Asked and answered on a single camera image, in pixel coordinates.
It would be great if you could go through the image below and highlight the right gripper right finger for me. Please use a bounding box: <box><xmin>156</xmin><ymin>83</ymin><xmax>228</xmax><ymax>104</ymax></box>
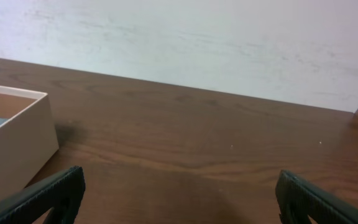
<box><xmin>275</xmin><ymin>170</ymin><xmax>358</xmax><ymax>224</ymax></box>

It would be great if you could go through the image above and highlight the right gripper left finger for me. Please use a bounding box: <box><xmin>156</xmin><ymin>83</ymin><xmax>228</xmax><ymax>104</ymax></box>
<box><xmin>0</xmin><ymin>166</ymin><xmax>85</xmax><ymax>223</ymax></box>

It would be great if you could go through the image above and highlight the white cardboard box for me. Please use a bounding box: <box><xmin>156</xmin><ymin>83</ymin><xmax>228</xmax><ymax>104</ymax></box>
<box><xmin>0</xmin><ymin>86</ymin><xmax>59</xmax><ymax>200</ymax></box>

